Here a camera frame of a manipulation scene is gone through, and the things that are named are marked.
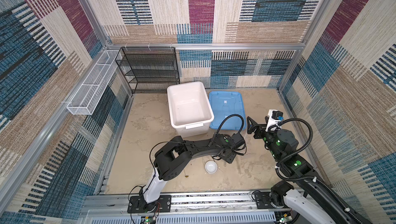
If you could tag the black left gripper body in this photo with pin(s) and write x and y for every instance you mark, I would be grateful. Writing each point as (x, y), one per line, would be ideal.
(230, 158)

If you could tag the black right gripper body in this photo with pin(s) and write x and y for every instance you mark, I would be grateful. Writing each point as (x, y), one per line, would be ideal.
(268, 137)

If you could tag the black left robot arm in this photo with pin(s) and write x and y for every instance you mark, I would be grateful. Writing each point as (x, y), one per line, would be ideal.
(176, 154)

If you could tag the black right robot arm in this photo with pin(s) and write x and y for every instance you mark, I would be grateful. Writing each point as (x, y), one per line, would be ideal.
(301, 187)

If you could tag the white ceramic crucible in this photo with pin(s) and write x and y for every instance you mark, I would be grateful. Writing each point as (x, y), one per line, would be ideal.
(211, 167)

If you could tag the blue plastic lid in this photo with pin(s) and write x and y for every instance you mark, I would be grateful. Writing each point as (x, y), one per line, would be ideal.
(224, 104)

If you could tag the white plastic bin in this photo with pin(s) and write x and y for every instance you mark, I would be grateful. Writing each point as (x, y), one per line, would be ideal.
(190, 111)

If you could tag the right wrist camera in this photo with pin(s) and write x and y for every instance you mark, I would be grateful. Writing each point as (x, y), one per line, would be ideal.
(275, 117)

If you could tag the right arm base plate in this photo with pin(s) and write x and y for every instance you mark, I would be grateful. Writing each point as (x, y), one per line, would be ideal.
(268, 200)

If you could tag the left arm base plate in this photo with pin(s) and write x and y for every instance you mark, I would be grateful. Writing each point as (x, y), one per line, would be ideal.
(137, 204)

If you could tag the black wire mesh shelf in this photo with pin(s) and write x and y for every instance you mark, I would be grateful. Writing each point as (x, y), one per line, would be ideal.
(148, 69)

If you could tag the aluminium mounting rail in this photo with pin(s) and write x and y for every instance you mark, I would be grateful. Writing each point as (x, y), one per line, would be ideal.
(181, 203)

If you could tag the white wire mesh basket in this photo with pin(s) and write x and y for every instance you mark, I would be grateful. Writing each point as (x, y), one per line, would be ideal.
(88, 95)

